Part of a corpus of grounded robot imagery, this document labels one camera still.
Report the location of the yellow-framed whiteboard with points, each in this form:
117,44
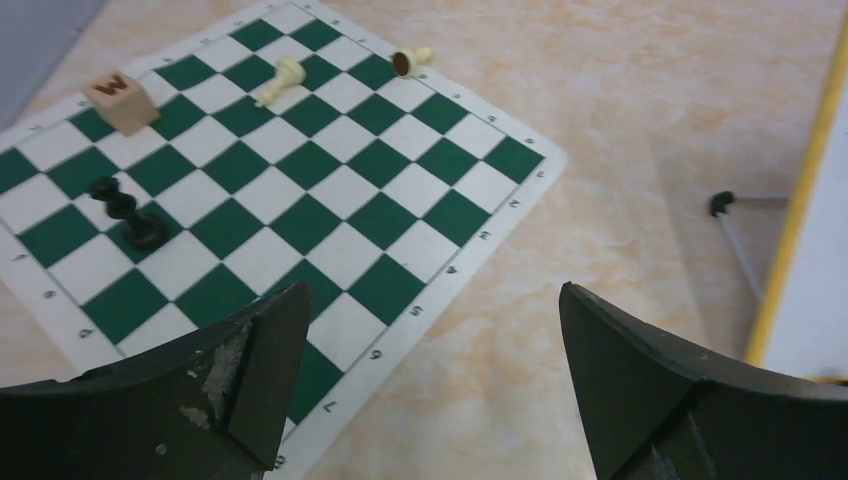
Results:
800,328

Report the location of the black chess piece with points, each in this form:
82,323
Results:
143,232

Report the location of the cream chess piece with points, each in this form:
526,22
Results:
289,72
406,62

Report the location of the green white chess mat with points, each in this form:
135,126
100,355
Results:
384,194

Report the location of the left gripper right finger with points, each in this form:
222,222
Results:
654,405

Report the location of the wooden cube chess piece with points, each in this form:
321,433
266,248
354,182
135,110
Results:
121,102

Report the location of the cream chess piece upper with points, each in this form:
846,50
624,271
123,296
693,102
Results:
406,62

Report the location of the cream chess piece middle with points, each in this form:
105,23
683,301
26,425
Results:
289,72

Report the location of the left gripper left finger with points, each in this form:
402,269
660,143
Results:
211,404

